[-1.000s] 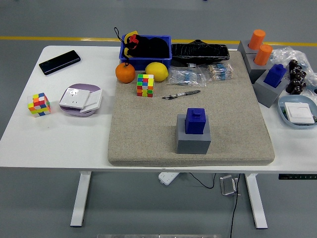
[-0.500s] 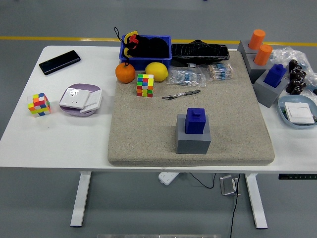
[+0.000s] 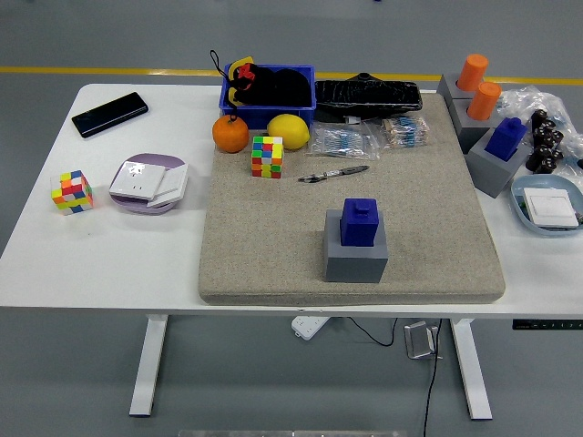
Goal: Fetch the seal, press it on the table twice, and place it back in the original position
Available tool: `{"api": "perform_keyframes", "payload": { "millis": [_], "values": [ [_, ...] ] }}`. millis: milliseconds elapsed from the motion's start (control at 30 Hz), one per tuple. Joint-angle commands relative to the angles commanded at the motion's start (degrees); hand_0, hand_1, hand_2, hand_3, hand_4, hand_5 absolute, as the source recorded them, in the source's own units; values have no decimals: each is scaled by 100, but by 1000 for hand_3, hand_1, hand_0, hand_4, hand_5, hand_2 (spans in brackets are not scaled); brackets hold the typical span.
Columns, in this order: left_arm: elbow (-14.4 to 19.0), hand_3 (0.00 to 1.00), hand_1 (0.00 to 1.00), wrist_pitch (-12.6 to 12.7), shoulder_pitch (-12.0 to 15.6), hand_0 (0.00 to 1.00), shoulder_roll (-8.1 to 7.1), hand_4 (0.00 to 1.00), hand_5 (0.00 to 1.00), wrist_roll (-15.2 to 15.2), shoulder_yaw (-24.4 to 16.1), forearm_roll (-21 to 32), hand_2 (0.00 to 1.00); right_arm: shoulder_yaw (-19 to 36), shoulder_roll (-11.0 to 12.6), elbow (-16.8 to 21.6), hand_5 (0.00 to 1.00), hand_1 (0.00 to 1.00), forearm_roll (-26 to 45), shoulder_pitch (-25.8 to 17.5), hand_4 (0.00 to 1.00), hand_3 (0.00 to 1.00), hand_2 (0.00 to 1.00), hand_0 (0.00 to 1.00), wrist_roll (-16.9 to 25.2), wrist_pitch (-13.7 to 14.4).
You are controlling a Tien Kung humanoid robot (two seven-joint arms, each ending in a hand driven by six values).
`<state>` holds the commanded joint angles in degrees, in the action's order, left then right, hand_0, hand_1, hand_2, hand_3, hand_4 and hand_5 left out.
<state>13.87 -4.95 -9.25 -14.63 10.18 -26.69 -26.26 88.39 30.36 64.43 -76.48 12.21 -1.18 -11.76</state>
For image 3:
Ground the black plastic-wrapped device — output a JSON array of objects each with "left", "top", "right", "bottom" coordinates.
[{"left": 313, "top": 71, "right": 424, "bottom": 123}]

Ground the grey-brown mat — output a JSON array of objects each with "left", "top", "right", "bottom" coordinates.
[{"left": 198, "top": 93, "right": 506, "bottom": 306}]

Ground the black smartphone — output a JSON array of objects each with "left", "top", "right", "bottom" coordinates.
[{"left": 71, "top": 91, "right": 149, "bottom": 139}]

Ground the orange fruit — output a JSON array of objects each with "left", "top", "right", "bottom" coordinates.
[{"left": 211, "top": 114, "right": 251, "bottom": 154}]

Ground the purple plate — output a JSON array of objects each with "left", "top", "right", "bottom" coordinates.
[{"left": 108, "top": 152, "right": 189, "bottom": 216}]

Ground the white socket panel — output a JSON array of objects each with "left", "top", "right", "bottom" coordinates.
[{"left": 108, "top": 159, "right": 168, "bottom": 201}]

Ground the yellow black gadget with strap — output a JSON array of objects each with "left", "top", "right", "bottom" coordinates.
[{"left": 209, "top": 48, "right": 259, "bottom": 110}]

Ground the silver metal bracket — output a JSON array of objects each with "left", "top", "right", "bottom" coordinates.
[{"left": 404, "top": 320, "right": 444, "bottom": 361}]

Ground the blue plastic bin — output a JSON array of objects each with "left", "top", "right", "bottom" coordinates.
[{"left": 219, "top": 64, "right": 317, "bottom": 131}]

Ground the silver black pen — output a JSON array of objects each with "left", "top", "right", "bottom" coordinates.
[{"left": 298, "top": 165, "right": 371, "bottom": 184}]

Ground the twisted colourful puzzle cube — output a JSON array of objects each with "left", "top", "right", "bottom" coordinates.
[{"left": 50, "top": 169, "right": 95, "bottom": 217}]

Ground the black table control panel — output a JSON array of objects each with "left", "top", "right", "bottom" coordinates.
[{"left": 511, "top": 319, "right": 583, "bottom": 330}]

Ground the black cloth pouch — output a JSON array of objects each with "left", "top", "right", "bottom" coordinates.
[{"left": 240, "top": 66, "right": 313, "bottom": 108}]

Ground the white table leg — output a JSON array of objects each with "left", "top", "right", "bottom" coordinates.
[
  {"left": 448, "top": 317, "right": 494, "bottom": 421},
  {"left": 128, "top": 313, "right": 169, "bottom": 418}
]

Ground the clear bag of mixed resistors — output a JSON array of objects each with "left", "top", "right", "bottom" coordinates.
[{"left": 371, "top": 114, "right": 439, "bottom": 150}]

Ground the blue square seal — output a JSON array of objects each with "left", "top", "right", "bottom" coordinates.
[
  {"left": 484, "top": 117, "right": 528, "bottom": 163},
  {"left": 339, "top": 197, "right": 383, "bottom": 249}
]

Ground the grey seal holder block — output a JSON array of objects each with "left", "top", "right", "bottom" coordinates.
[
  {"left": 322, "top": 209, "right": 390, "bottom": 283},
  {"left": 448, "top": 97, "right": 506, "bottom": 155},
  {"left": 436, "top": 72, "right": 477, "bottom": 108},
  {"left": 465, "top": 129, "right": 532, "bottom": 199}
]

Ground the yellow lemon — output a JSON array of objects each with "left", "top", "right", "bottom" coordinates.
[{"left": 266, "top": 113, "right": 312, "bottom": 151}]

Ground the black power cable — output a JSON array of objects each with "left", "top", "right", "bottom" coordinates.
[{"left": 348, "top": 317, "right": 445, "bottom": 437}]

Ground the light blue plate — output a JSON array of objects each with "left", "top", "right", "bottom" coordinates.
[{"left": 509, "top": 175, "right": 583, "bottom": 237}]

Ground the orange cylinder seal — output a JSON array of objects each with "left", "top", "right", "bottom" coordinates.
[
  {"left": 467, "top": 81, "right": 503, "bottom": 122},
  {"left": 456, "top": 54, "right": 490, "bottom": 92}
]

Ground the dark brown knobs pile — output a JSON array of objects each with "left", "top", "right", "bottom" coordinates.
[{"left": 526, "top": 108, "right": 566, "bottom": 175}]

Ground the white switch panel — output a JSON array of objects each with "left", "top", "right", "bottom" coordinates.
[
  {"left": 522, "top": 186, "right": 580, "bottom": 229},
  {"left": 146, "top": 163, "right": 190, "bottom": 209}
]

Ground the crumpled clear plastic bag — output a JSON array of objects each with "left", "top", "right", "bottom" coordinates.
[{"left": 496, "top": 85, "right": 583, "bottom": 183}]

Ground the clear bag of blue resistors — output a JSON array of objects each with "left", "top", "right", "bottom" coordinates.
[{"left": 307, "top": 121, "right": 382, "bottom": 161}]

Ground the white power strip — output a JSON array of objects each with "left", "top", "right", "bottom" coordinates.
[{"left": 291, "top": 315, "right": 330, "bottom": 341}]

